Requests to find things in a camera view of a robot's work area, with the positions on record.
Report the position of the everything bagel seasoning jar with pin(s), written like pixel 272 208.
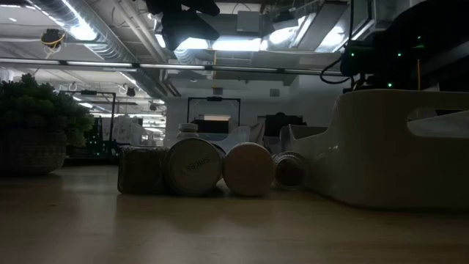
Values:
pixel 141 170
pixel 187 129

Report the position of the black yellow label spice bottle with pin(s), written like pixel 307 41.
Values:
pixel 192 166

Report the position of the purple label spice bottle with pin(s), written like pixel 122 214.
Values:
pixel 248 168

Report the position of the small glass jar cork lid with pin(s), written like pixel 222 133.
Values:
pixel 289 170

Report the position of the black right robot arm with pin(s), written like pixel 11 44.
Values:
pixel 421 44

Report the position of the horizontal light bar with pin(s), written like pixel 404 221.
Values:
pixel 172 66

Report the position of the ceiling light panel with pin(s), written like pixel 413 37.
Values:
pixel 234 44

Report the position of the grey ceiling unit box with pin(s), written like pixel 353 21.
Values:
pixel 248 21

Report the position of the black cabinet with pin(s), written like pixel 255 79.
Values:
pixel 282 124

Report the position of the grey translucent plastic bin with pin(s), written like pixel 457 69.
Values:
pixel 285 139

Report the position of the faux green plant in pot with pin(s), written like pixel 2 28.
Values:
pixel 36 110

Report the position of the black gantry frame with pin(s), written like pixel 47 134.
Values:
pixel 114 121
pixel 214 98

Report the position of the silver ventilation duct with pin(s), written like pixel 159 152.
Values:
pixel 106 40

